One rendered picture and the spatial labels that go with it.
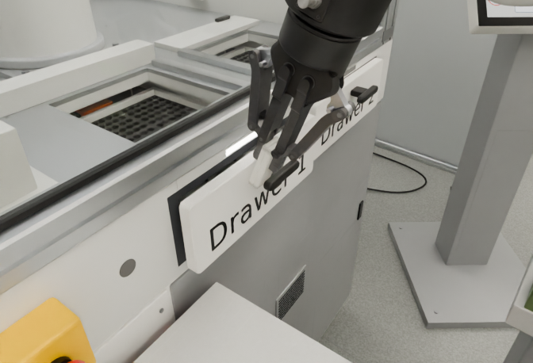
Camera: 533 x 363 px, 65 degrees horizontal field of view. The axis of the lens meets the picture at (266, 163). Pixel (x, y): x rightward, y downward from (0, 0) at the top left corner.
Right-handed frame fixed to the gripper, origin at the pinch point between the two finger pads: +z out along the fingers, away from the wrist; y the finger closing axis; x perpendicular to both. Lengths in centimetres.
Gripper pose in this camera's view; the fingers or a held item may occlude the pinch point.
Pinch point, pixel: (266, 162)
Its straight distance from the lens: 52.6
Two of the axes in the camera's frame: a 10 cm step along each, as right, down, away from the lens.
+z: -2.8, 6.8, 6.8
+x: 5.8, -4.5, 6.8
